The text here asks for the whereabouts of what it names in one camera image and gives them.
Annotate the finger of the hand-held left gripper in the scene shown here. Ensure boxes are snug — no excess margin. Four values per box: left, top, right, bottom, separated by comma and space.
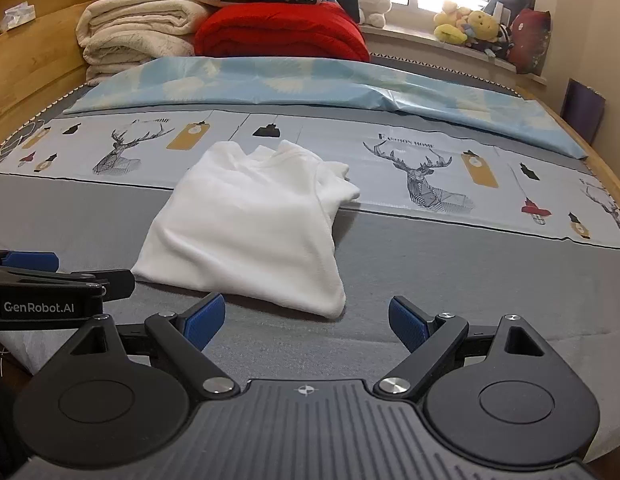
0, 251, 60, 273
70, 269, 136, 298

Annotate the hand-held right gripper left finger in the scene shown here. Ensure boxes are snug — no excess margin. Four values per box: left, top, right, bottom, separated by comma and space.
72, 292, 241, 402

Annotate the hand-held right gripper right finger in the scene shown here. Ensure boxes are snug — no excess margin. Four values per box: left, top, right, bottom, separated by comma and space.
374, 296, 556, 402

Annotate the white long-sleeve shirt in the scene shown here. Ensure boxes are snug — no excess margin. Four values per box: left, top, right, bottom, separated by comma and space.
131, 140, 362, 320

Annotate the grey deer-print bed sheet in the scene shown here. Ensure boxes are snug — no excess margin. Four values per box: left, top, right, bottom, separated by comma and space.
0, 87, 620, 461

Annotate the wooden headboard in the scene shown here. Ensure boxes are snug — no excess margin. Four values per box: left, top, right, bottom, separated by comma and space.
0, 0, 121, 156

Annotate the tissue box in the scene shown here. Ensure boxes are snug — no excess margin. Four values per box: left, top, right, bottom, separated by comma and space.
1, 4, 37, 30

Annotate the light blue patterned blanket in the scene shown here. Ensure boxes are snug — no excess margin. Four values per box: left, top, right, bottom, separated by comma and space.
64, 56, 590, 161

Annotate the cream folded blanket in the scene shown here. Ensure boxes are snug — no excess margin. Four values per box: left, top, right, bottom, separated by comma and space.
76, 0, 213, 86

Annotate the red folded quilt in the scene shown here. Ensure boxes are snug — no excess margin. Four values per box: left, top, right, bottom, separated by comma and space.
194, 1, 372, 63

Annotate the dark red cushion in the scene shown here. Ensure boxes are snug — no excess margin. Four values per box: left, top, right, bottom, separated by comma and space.
507, 8, 552, 75

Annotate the yellow-headed plush doll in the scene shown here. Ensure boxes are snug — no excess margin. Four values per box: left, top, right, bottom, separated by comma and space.
465, 10, 513, 56

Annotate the pale yellow pink plush toy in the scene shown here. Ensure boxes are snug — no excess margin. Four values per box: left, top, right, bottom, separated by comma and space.
434, 0, 473, 26

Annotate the white plush toy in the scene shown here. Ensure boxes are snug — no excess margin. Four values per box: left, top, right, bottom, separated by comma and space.
357, 0, 392, 28

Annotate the wooden bed frame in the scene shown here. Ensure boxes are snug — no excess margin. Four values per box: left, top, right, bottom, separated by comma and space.
510, 85, 620, 206

